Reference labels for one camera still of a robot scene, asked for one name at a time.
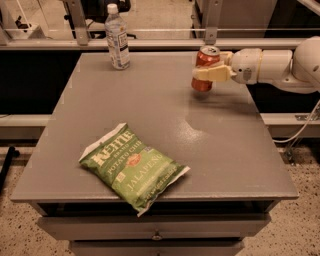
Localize black bar at left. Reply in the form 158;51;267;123
0;146;20;193

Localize grey drawer cabinet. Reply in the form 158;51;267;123
12;52;298;256

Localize round metal drawer knob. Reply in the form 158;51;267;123
151;232;163;241

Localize red coke can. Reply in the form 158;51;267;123
191;45;220;92

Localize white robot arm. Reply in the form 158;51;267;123
191;37;320;94

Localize green jalapeno chip bag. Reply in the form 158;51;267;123
79;123;190;217

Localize clear plastic water bottle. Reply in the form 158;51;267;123
105;3;130;70

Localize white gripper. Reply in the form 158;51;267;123
192;48;263;84

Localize white cable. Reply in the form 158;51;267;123
272;99;320;144

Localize grey metal railing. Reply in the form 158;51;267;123
0;0;320;52

